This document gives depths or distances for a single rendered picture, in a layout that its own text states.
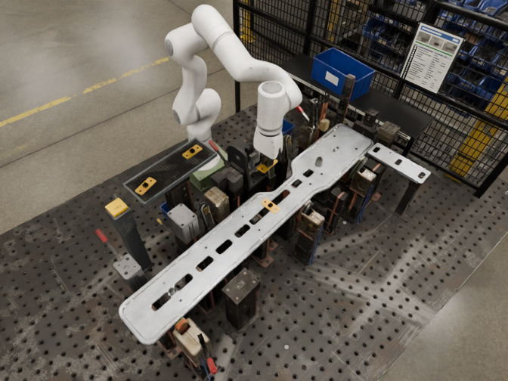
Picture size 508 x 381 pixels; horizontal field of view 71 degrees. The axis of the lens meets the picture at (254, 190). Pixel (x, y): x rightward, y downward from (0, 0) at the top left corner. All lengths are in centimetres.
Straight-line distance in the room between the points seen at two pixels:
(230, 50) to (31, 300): 135
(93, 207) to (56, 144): 163
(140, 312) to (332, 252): 93
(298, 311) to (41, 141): 280
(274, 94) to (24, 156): 284
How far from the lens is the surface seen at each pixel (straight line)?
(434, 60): 202
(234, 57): 119
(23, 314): 188
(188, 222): 137
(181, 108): 165
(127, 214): 142
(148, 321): 134
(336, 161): 176
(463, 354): 264
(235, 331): 160
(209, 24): 125
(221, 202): 145
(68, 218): 207
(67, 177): 329
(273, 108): 111
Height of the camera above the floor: 223
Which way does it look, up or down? 51 degrees down
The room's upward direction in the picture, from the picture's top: 2 degrees clockwise
